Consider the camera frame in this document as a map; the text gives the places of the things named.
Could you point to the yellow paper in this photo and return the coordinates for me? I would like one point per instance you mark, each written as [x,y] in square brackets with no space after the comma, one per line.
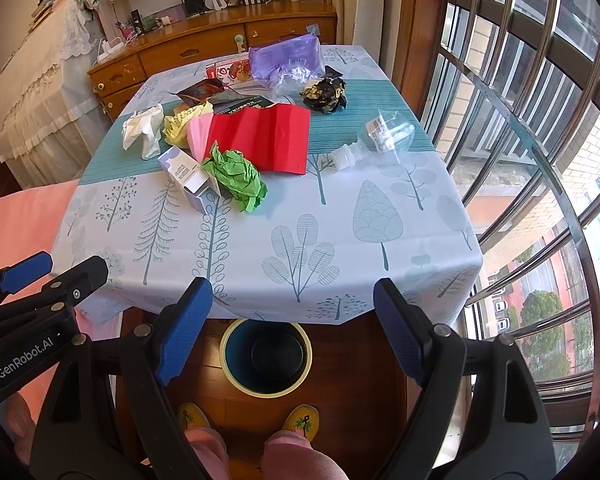
[176,125]

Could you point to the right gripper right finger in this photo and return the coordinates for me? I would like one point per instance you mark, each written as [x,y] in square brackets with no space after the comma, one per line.
[433,355]

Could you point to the yellow slipper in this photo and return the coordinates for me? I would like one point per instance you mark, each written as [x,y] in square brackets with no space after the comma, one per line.
[191,416]
[304,420]

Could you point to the metal window grille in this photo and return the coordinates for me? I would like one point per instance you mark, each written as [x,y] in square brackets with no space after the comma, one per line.
[514,111]

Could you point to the wooden desk with drawers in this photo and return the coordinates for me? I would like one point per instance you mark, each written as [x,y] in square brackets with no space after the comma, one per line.
[205,36]

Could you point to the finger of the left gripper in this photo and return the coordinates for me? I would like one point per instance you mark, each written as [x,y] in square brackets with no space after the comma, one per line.
[69,288]
[24,273]

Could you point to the red white carton box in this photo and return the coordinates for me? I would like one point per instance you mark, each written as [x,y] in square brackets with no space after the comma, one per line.
[231,70]

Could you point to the pink bed cover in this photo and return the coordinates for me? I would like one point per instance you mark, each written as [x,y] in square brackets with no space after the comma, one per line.
[29,222]

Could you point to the black photo frame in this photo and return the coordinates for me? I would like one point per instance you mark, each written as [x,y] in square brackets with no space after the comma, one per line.
[195,7]

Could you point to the tree print tablecloth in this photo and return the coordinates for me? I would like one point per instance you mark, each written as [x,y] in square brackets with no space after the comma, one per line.
[311,253]

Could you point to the clear plastic bottle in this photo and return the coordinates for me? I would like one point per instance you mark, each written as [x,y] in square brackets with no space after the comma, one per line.
[382,141]

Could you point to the small white purple box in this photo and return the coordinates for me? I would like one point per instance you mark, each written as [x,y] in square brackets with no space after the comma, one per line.
[190,177]

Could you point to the white power strip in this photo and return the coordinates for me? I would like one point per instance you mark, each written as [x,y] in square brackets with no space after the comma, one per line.
[108,49]

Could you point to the green yellow tea box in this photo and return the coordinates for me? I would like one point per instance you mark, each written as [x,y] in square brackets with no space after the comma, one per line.
[232,107]

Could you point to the right yellow slipper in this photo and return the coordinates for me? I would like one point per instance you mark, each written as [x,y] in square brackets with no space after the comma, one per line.
[304,420]

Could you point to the blue cream trash bin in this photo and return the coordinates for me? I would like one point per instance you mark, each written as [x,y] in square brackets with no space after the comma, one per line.
[265,360]

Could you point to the black gold wrapper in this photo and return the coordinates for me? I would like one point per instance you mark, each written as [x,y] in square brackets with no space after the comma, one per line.
[325,96]

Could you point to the red paper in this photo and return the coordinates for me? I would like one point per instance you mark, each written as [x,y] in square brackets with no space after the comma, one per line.
[274,139]

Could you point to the person left hand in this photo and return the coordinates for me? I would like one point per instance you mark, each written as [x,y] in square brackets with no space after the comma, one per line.
[19,420]

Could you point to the green paper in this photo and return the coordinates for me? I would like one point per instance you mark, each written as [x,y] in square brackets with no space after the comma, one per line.
[238,176]

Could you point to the white tissue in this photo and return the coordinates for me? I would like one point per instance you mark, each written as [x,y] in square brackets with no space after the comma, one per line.
[145,126]

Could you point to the left yellow slipper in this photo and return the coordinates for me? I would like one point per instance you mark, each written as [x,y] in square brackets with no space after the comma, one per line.
[191,416]

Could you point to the purple plastic bag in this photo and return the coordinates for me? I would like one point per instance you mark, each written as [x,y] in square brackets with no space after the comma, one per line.
[289,65]

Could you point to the black card packet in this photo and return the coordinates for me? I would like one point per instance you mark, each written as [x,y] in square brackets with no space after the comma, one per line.
[331,73]

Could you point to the pink trousers legs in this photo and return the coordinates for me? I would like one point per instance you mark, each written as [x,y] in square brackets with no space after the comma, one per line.
[286,455]

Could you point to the orange foil snack packet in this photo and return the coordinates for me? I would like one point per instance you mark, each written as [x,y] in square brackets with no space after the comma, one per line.
[200,92]

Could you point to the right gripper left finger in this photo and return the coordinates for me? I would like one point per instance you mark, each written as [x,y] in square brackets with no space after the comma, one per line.
[150,357]

